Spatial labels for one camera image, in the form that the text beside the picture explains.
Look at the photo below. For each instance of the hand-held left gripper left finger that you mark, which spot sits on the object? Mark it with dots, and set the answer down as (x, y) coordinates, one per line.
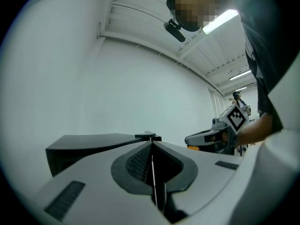
(98, 196)

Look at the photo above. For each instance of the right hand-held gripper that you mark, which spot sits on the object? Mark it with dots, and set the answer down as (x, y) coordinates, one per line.
(235, 119)

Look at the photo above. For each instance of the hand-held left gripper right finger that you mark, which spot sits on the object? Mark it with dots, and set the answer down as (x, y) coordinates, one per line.
(206, 172)

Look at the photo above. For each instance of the person's right forearm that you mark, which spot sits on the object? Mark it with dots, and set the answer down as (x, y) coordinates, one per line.
(256, 130)

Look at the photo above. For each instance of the person's right hand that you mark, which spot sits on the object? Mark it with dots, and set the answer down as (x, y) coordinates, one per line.
(225, 137)

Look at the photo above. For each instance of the long ceiling light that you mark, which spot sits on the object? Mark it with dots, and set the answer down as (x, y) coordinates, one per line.
(241, 88)
(220, 21)
(240, 75)

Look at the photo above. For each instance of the person's dark shirt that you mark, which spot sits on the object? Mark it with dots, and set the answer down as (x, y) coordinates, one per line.
(264, 39)

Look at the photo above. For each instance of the person's head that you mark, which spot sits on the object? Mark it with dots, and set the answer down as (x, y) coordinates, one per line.
(197, 6)

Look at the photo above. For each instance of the black head camera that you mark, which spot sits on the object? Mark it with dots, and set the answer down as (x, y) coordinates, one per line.
(174, 30)

